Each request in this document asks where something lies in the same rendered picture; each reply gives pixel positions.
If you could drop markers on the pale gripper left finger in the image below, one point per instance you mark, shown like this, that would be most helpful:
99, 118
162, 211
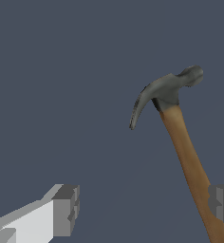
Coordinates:
38, 218

